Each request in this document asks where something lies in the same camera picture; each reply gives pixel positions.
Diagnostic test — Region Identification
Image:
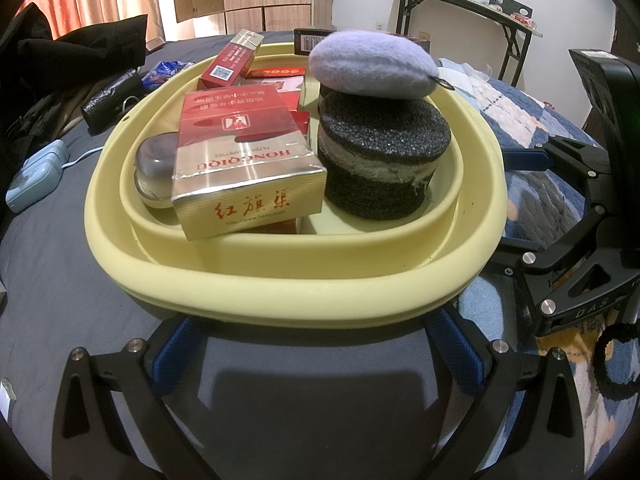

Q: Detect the large red gold carton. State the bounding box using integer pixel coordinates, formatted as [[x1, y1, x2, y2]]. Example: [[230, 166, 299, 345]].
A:
[[171, 85, 328, 241]]

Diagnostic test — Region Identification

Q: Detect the black pouch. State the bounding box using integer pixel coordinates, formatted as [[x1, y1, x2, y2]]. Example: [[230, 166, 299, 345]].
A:
[[81, 67, 146, 133]]

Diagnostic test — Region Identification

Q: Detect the black folding table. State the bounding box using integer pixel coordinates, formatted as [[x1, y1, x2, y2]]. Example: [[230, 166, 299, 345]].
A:
[[384, 0, 543, 88]]

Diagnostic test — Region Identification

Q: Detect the black jacket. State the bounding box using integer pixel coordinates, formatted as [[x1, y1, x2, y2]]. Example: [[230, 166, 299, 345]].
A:
[[0, 2, 149, 126]]

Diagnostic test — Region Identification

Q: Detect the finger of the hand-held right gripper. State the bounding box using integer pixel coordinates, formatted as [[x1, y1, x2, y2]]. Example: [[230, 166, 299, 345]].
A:
[[492, 215, 616, 286], [502, 137, 608, 201]]

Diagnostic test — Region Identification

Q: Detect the black round sponge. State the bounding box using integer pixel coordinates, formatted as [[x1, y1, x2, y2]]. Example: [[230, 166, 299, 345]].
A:
[[316, 82, 452, 221]]

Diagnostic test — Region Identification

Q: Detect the blue checked blanket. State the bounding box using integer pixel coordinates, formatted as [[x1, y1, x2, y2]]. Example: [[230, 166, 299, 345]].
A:
[[437, 57, 640, 411]]

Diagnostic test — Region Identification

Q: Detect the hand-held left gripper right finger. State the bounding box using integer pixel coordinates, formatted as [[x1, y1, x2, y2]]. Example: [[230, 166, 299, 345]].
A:
[[425, 307, 583, 480]]

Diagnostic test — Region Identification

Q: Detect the dark red carton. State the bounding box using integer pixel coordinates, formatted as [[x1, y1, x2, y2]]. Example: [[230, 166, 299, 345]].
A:
[[293, 27, 431, 56]]

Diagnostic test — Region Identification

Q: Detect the yellow plastic basin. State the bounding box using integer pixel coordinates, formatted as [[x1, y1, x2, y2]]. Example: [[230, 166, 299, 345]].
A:
[[84, 42, 507, 328]]

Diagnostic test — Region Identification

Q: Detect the black hair tie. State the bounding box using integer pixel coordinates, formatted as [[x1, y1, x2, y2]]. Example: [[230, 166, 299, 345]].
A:
[[592, 325, 640, 401]]

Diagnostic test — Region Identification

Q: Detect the light blue device cable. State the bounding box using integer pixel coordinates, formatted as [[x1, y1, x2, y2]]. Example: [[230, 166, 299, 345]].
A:
[[62, 145, 106, 168]]

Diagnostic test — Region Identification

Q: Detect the small red carton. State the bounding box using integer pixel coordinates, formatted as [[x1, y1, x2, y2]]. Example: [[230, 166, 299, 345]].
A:
[[197, 31, 263, 92]]

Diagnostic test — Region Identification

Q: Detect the light blue device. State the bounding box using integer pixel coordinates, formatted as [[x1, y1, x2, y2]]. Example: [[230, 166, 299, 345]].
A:
[[5, 139, 68, 213]]

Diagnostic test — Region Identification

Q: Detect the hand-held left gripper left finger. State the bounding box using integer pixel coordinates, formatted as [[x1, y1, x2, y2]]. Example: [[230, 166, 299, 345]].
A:
[[50, 316, 211, 480]]

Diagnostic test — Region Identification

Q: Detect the purple felt pad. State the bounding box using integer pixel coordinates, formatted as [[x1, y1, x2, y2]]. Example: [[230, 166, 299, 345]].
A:
[[308, 30, 453, 98]]

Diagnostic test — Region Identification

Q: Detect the blue packet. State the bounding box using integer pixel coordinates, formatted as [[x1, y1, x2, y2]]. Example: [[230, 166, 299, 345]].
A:
[[141, 60, 193, 88]]

